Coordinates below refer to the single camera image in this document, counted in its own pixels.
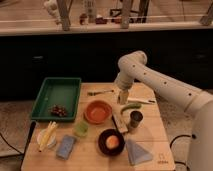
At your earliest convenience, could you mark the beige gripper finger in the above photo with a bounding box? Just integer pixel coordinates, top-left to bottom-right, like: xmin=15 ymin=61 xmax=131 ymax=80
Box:
xmin=117 ymin=90 xmax=129 ymax=105

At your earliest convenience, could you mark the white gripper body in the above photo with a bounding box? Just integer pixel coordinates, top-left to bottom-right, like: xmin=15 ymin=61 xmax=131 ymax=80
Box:
xmin=115 ymin=75 xmax=133 ymax=90

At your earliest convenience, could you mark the metal fork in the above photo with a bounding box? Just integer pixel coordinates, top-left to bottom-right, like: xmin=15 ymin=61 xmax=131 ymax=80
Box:
xmin=87 ymin=90 xmax=114 ymax=96

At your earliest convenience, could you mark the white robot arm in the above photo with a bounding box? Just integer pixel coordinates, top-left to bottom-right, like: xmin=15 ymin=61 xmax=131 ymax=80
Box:
xmin=115 ymin=51 xmax=213 ymax=171

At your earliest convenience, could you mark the dark metal cup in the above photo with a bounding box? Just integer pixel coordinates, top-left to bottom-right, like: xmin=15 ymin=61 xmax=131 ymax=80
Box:
xmin=129 ymin=111 xmax=143 ymax=129

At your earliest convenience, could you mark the green plastic cup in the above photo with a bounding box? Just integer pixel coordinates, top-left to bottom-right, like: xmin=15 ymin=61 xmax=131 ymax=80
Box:
xmin=74 ymin=121 xmax=88 ymax=137

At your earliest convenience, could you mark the wooden block brush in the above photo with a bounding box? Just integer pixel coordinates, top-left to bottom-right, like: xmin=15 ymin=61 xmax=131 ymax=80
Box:
xmin=112 ymin=115 xmax=128 ymax=133

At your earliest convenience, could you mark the orange plastic bowl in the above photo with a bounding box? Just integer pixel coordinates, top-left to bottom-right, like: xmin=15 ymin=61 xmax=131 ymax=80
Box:
xmin=84 ymin=100 xmax=112 ymax=124

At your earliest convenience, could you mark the black bowl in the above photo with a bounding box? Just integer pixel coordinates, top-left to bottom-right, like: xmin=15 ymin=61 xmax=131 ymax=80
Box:
xmin=98 ymin=129 xmax=125 ymax=156

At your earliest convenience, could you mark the orange fruit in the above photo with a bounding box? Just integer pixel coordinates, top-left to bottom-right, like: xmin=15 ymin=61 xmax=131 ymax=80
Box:
xmin=106 ymin=135 xmax=119 ymax=149

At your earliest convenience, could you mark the green plastic tray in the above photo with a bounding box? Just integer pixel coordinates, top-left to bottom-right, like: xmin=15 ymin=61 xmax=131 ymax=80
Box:
xmin=31 ymin=77 xmax=81 ymax=122

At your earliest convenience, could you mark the grey folded cloth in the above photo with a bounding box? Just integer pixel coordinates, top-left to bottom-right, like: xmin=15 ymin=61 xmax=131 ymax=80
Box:
xmin=125 ymin=139 xmax=153 ymax=166

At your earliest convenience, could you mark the dark grape bunch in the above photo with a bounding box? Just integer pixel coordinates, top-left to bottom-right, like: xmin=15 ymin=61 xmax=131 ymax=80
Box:
xmin=50 ymin=105 xmax=67 ymax=117

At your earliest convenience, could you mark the yellow banana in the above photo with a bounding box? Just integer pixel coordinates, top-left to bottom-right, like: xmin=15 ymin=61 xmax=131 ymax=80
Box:
xmin=39 ymin=122 xmax=58 ymax=152

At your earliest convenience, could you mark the blue sponge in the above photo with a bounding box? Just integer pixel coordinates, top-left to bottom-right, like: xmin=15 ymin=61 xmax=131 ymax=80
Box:
xmin=56 ymin=135 xmax=76 ymax=160

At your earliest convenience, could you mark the white small plate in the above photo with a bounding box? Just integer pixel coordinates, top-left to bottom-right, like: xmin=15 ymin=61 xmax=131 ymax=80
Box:
xmin=37 ymin=129 xmax=56 ymax=150

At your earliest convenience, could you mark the white handled knife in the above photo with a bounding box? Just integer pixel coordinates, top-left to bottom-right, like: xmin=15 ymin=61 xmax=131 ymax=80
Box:
xmin=127 ymin=98 xmax=156 ymax=104

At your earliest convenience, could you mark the black cable right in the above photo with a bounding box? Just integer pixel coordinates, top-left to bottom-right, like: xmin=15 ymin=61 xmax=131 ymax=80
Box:
xmin=168 ymin=134 xmax=196 ymax=168

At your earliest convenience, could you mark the black cable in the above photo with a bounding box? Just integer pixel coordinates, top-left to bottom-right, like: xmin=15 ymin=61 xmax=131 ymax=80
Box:
xmin=0 ymin=133 xmax=25 ymax=156
xmin=168 ymin=134 xmax=196 ymax=168

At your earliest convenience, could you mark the black cable left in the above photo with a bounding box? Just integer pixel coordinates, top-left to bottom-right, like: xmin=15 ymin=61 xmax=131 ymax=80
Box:
xmin=0 ymin=133 xmax=25 ymax=156

